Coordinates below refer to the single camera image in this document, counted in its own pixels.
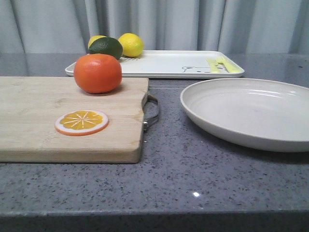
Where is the beige round plate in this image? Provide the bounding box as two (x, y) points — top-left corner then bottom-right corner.
(180, 78), (309, 152)

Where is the yellow plastic fork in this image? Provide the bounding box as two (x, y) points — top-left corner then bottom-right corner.
(216, 56), (239, 73)

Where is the green lime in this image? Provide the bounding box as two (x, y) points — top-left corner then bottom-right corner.
(88, 37), (123, 60)

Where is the yellow plastic knife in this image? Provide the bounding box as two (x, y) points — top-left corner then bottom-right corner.
(206, 58), (220, 73)

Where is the grey curtain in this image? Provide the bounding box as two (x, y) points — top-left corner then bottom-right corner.
(0, 0), (309, 54)

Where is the orange tangerine fruit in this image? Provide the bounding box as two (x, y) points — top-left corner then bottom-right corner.
(73, 54), (122, 94)

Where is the yellow lemon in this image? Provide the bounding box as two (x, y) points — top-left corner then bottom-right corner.
(118, 33), (144, 58)
(87, 35), (106, 48)

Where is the wooden cutting board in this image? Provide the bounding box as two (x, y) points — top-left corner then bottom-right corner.
(0, 76), (149, 163)

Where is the yellow lemon right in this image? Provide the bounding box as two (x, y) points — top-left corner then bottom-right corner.
(118, 33), (144, 58)

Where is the metal cutting board handle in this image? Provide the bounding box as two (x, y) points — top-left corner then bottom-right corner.
(142, 92), (160, 134)

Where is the orange slice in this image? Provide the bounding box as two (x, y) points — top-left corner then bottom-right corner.
(55, 110), (109, 136)

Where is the yellow lemon left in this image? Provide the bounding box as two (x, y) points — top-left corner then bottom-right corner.
(87, 35), (106, 48)

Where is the white rectangular tray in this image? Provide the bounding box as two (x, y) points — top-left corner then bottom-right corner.
(64, 50), (245, 78)

